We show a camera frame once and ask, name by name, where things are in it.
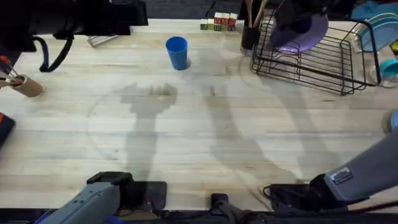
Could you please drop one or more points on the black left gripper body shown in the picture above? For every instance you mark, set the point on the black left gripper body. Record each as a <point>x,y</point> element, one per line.
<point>124,15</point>

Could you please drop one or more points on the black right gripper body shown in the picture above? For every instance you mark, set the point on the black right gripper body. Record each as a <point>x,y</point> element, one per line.
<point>295,11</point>

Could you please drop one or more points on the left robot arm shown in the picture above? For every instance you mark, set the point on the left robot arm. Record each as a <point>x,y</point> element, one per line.
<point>90,203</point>

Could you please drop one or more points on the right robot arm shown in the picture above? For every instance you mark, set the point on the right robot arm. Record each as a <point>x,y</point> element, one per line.
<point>370,174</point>

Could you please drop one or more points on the blue plastic cup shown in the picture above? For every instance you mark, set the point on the blue plastic cup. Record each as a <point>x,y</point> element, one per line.
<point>178,53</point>

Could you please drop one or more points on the teal cup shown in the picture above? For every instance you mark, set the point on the teal cup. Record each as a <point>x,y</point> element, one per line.
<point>389,68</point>

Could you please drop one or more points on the purple plate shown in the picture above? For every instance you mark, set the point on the purple plate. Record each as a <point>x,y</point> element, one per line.
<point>306,39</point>

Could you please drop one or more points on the silver metal tool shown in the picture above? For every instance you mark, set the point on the silver metal tool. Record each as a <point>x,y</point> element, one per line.
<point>101,40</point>

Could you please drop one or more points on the light wooden utensil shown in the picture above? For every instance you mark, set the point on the light wooden utensil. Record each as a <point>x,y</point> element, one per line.
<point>260,12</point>

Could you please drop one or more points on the dark wooden utensil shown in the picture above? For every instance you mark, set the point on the dark wooden utensil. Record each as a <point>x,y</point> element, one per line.
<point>248,12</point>

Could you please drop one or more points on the black utensil holder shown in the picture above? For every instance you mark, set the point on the black utensil holder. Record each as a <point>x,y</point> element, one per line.
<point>249,37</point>

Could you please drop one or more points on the toy blocks on green board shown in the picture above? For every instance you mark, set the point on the toy blocks on green board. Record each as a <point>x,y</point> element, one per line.
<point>219,22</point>

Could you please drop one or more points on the blue cloth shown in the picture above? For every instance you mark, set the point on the blue cloth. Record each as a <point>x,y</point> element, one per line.
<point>373,7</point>

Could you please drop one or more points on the stack of light blue plates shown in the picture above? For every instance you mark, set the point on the stack of light blue plates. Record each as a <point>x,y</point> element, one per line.
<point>384,32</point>

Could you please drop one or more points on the pale blue round object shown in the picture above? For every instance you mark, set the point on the pale blue round object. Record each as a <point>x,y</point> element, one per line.
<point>394,120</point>

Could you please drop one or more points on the black and red box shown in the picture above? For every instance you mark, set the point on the black and red box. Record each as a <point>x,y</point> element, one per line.
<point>4,127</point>

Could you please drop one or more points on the black rail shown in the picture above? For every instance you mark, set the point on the black rail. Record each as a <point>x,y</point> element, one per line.
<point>217,217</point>

